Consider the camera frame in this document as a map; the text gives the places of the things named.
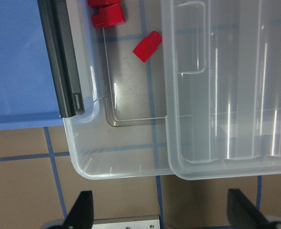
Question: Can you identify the blue plastic tray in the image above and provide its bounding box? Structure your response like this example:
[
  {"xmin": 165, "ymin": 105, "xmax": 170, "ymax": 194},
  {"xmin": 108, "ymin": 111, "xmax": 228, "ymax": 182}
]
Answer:
[{"xmin": 0, "ymin": 0, "xmax": 63, "ymax": 130}]

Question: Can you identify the red toy block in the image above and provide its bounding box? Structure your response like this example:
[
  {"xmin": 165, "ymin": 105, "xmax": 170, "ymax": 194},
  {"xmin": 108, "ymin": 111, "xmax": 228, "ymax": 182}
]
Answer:
[
  {"xmin": 132, "ymin": 31, "xmax": 162, "ymax": 63},
  {"xmin": 91, "ymin": 3, "xmax": 125, "ymax": 29},
  {"xmin": 87, "ymin": 0, "xmax": 121, "ymax": 8}
]

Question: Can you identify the clear plastic box lid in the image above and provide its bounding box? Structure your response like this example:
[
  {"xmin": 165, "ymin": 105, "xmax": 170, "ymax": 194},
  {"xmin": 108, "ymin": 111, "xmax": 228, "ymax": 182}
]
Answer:
[{"xmin": 161, "ymin": 0, "xmax": 281, "ymax": 180}]

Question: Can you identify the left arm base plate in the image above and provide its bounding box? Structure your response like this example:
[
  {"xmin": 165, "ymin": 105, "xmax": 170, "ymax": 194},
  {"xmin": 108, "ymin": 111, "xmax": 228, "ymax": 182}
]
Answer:
[{"xmin": 92, "ymin": 216, "xmax": 161, "ymax": 229}]

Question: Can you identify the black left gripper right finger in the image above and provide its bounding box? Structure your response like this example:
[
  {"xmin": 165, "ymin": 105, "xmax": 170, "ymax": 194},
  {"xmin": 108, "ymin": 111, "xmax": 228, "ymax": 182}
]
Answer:
[{"xmin": 227, "ymin": 188, "xmax": 269, "ymax": 229}]

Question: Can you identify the black box latch handle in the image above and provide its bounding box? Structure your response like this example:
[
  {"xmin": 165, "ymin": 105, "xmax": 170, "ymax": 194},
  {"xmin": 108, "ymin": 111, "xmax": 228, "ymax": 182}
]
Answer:
[{"xmin": 37, "ymin": 0, "xmax": 85, "ymax": 118}]

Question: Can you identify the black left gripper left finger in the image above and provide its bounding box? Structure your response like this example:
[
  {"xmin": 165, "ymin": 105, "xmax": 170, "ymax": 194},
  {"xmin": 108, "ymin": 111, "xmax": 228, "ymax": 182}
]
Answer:
[{"xmin": 63, "ymin": 191, "xmax": 94, "ymax": 229}]

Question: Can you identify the clear plastic storage box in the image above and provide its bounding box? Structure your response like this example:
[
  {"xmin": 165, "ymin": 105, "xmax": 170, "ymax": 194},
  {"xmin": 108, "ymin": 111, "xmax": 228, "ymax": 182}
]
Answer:
[{"xmin": 64, "ymin": 0, "xmax": 171, "ymax": 180}]

